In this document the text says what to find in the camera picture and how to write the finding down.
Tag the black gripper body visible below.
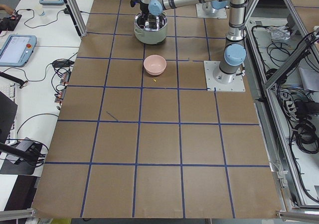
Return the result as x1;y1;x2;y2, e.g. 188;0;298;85
140;2;150;15

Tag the mint green steel pot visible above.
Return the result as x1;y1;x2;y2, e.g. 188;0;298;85
134;12;167;45

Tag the pink bowl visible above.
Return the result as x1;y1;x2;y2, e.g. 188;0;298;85
143;55;166;76

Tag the black power adapter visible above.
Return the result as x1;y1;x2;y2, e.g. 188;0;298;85
52;59;74;68

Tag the white paper cup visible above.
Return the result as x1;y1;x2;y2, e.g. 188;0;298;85
35;4;45;16

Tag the near blue teach pendant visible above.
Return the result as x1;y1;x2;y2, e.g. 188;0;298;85
0;34;37;67

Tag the crumpled white paper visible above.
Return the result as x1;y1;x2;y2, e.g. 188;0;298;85
267;26;290;40

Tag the black handheld tool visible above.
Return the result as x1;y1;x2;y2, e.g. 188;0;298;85
0;72;28;88

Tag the white keyboard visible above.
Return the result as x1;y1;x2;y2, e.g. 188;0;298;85
0;83;17;144

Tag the black monitor stand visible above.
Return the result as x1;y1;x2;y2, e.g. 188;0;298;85
0;91;43;176

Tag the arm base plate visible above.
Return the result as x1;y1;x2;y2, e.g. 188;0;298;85
204;61;246;92
196;2;227;19

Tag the aluminium frame post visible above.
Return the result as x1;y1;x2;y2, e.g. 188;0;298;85
63;0;87;37

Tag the black cable bundle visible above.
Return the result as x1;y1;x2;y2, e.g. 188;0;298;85
289;120;319;155

